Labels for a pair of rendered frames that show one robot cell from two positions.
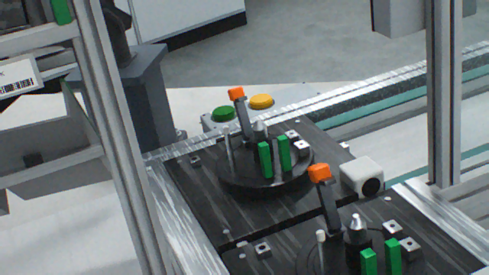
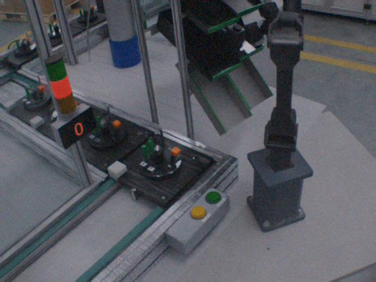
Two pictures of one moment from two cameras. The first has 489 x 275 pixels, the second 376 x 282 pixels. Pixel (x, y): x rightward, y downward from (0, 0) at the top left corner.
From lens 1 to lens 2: 1.71 m
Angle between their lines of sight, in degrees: 107
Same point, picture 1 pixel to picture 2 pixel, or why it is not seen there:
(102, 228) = (246, 167)
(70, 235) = not seen: hidden behind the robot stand
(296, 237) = (132, 143)
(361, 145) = (135, 220)
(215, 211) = (168, 143)
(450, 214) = not seen: hidden behind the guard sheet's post
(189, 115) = (284, 252)
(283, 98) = (187, 221)
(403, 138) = (115, 230)
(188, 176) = (193, 153)
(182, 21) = not seen: outside the picture
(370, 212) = (110, 158)
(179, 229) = (179, 137)
